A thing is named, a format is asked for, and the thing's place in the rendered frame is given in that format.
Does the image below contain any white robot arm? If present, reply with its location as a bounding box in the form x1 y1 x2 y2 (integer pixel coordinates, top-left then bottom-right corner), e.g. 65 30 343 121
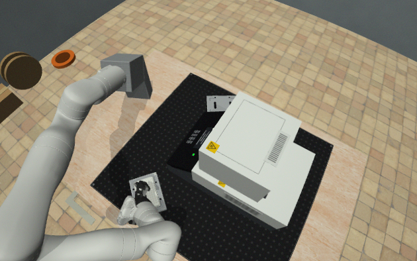
0 65 181 261

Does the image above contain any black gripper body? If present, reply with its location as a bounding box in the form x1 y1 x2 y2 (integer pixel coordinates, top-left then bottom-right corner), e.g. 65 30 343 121
135 193 153 205

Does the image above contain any white thermal cycler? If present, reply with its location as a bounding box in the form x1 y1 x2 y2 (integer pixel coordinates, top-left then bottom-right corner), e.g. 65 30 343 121
166 91 315 231

